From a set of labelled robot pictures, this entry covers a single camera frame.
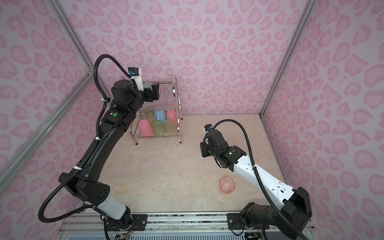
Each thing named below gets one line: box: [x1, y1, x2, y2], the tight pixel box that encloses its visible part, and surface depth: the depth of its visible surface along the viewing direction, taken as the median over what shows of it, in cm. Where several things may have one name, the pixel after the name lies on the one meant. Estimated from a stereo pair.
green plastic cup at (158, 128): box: [152, 120, 166, 137], surface depth 100 cm
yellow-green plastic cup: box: [164, 118, 177, 135], surface depth 101 cm
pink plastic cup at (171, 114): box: [166, 109, 178, 126], surface depth 103 cm
